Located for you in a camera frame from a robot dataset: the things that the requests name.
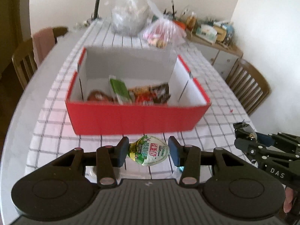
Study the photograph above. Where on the black gold snack pack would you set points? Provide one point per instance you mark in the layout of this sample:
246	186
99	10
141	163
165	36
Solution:
244	131

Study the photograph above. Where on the green white jelly cup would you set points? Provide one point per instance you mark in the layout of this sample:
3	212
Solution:
148	151

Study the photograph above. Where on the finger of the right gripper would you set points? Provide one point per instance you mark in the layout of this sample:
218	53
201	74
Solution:
259	153
279	140

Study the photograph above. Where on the person's right hand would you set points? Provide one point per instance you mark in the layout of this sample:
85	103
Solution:
289	193

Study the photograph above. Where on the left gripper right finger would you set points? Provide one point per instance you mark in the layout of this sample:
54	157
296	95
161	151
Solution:
188	157

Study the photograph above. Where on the wooden chair with pink cloth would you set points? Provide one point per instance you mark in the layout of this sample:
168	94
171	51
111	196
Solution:
23	57

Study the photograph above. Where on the white sideboard cabinet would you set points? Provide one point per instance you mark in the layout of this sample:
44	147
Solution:
221	58

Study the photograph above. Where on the pink plastic snack bag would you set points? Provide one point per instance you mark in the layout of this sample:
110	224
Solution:
162	31

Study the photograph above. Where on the red foil snack pack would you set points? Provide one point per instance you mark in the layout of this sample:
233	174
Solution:
99	96

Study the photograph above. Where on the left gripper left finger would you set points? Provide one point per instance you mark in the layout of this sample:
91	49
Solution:
108	158

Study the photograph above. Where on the orange pouch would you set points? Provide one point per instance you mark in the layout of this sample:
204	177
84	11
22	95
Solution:
179	25

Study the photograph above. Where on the clear plastic bag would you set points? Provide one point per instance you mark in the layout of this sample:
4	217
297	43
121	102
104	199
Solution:
128	17

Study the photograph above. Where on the dark brown snack wrapper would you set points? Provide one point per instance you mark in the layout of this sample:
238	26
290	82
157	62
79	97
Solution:
160	93

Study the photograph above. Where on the green silver snack bar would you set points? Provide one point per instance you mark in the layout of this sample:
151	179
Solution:
119	90

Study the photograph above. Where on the wooden chair right side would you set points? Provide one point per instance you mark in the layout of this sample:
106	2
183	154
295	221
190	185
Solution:
248	84

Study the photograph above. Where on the amber liquid bottle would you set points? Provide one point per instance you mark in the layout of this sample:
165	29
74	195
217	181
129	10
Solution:
191	21

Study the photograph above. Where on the red white checkered snack pack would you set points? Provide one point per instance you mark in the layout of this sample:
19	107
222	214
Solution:
141	95

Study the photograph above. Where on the tissue box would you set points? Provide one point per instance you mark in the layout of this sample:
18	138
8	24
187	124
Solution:
207	33

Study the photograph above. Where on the white grid tablecloth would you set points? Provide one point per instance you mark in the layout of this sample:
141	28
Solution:
54	135

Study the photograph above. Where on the red cardboard box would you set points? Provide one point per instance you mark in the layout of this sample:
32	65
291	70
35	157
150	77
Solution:
135	67

